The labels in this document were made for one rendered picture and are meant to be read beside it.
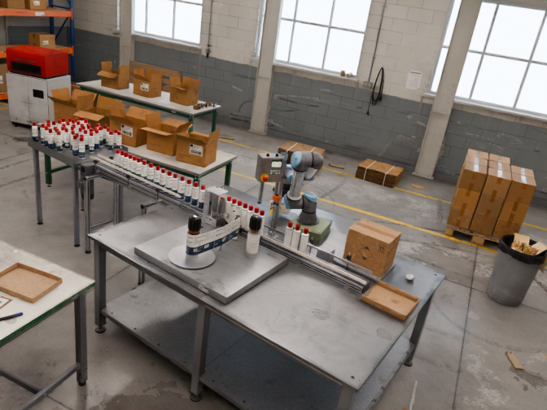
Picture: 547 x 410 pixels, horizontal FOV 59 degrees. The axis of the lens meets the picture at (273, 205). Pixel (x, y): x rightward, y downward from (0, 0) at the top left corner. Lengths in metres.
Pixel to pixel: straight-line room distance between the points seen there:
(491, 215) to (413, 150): 2.61
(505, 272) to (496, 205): 1.38
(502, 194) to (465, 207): 0.45
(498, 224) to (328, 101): 3.87
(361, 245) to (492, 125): 5.42
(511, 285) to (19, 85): 7.23
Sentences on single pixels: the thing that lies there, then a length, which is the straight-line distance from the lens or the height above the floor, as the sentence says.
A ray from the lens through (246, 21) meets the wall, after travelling 9.47.
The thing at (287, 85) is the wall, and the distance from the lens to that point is 9.18.
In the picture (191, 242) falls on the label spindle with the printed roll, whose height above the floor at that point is 1.02.
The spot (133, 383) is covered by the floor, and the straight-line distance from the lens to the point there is 3.63.
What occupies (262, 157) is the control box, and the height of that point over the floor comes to 1.47.
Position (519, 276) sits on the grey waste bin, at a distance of 5.29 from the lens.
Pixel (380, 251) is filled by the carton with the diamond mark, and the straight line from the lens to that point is 3.38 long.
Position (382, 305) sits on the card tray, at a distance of 3.15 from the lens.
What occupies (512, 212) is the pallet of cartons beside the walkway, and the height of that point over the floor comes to 0.51.
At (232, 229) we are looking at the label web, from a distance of 3.39.
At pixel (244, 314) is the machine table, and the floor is 0.83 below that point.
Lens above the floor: 2.55
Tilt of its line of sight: 24 degrees down
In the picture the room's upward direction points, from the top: 9 degrees clockwise
